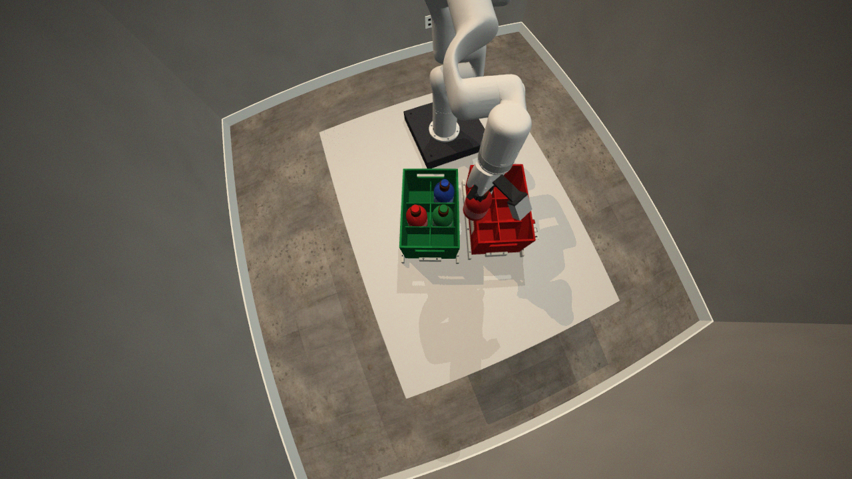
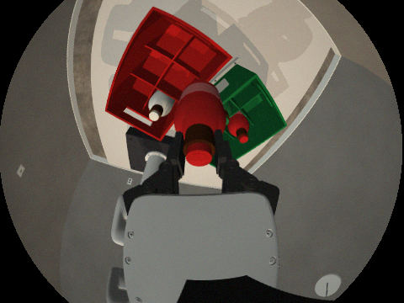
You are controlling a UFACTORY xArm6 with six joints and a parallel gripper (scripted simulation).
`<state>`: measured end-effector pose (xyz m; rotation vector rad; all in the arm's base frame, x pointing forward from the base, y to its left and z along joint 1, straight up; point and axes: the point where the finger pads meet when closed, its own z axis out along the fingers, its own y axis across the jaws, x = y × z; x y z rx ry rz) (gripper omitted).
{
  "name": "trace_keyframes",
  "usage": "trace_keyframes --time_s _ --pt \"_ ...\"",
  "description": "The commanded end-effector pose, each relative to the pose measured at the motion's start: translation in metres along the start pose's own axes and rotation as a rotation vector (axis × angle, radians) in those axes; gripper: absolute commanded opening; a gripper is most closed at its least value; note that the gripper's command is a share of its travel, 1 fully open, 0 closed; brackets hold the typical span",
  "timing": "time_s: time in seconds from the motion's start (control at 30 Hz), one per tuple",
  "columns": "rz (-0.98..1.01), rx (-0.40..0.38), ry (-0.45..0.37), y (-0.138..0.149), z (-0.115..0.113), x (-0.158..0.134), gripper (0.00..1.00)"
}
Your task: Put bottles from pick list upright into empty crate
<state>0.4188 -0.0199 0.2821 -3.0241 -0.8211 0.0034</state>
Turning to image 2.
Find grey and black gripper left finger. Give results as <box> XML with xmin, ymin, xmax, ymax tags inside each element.
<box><xmin>123</xmin><ymin>131</ymin><xmax>186</xmax><ymax>215</ymax></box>

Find green bottle crate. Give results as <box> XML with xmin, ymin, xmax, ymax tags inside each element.
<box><xmin>214</xmin><ymin>64</ymin><xmax>287</xmax><ymax>160</ymax></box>

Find red crate with dividers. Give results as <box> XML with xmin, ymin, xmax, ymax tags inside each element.
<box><xmin>105</xmin><ymin>7</ymin><xmax>232</xmax><ymax>141</ymax></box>

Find white bottle with grey label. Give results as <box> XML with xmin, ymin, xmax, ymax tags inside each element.
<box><xmin>148</xmin><ymin>90</ymin><xmax>175</xmax><ymax>121</ymax></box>

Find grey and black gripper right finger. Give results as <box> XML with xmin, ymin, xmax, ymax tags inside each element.
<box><xmin>214</xmin><ymin>130</ymin><xmax>279</xmax><ymax>214</ymax></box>

